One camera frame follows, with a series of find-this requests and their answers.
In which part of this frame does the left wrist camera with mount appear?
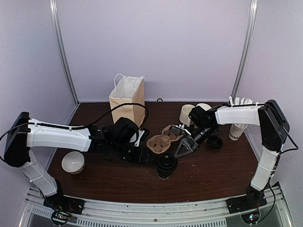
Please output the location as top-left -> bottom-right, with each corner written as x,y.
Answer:
129,128 -> 150,147

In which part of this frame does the aluminium front rail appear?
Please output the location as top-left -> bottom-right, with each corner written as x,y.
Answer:
17,186 -> 294,227

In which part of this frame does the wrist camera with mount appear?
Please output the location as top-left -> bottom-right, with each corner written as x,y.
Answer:
129,128 -> 150,147
169,124 -> 191,136

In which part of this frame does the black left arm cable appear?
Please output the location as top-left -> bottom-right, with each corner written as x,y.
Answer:
0,102 -> 149,152

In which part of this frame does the cardboard cup carrier tray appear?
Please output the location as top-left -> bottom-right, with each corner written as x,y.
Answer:
146,125 -> 183,154

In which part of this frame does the white ceramic bowl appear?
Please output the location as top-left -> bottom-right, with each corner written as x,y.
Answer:
61,151 -> 85,175

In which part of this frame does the white cup holding straws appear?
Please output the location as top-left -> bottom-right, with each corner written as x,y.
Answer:
229,124 -> 248,141

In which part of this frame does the black plastic cup lid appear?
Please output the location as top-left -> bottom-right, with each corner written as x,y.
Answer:
156,153 -> 178,172

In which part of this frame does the right aluminium frame post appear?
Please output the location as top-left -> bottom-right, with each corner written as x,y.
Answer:
231,0 -> 258,98

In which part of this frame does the left aluminium frame post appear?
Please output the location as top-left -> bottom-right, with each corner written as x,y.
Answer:
49,0 -> 80,105

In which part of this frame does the wrapped white straws bundle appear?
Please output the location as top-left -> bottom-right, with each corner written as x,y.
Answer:
229,96 -> 253,106

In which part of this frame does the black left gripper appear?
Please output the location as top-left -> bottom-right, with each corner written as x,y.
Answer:
111,139 -> 156,165

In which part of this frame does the aluminium frame post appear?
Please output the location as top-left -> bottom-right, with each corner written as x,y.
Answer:
231,0 -> 258,98
49,0 -> 80,105

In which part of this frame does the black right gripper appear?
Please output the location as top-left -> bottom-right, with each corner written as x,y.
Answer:
174,124 -> 217,158

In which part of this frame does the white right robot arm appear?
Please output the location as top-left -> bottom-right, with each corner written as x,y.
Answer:
170,100 -> 290,209

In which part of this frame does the stack of black paper cups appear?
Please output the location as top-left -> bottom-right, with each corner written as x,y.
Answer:
196,103 -> 212,111

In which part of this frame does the cream ribbed ceramic mug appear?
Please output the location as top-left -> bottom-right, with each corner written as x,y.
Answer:
179,104 -> 195,127

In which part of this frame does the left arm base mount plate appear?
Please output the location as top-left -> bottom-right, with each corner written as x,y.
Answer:
43,195 -> 85,215

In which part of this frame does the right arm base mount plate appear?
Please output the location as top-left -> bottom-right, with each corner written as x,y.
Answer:
226,193 -> 267,214

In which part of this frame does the black paper coffee cup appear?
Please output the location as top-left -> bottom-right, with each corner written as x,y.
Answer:
156,166 -> 177,179

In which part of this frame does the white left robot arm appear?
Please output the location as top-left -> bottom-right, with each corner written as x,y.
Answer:
2,112 -> 151,210

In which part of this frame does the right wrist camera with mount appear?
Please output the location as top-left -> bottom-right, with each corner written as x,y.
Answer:
169,124 -> 191,136

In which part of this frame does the stack of black cup lids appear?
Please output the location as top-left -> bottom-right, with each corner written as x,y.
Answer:
206,135 -> 223,149

